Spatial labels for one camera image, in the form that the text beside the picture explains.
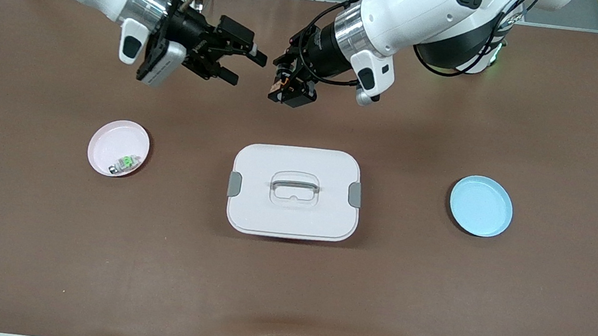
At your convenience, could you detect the pale pink round plate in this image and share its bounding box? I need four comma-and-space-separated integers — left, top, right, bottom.
84, 116, 153, 181

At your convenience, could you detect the brown table cover mat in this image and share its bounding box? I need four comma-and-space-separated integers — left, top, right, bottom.
0, 0, 598, 336

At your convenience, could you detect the white container with grey handle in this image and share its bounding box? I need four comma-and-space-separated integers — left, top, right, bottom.
222, 137, 368, 248

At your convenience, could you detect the orange and black switch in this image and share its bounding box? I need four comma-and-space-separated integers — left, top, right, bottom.
267, 66, 290, 104

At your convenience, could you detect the light blue round plate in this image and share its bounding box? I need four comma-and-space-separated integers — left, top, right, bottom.
445, 172, 518, 241

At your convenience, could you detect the green push-button switch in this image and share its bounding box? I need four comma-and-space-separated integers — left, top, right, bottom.
108, 152, 142, 178

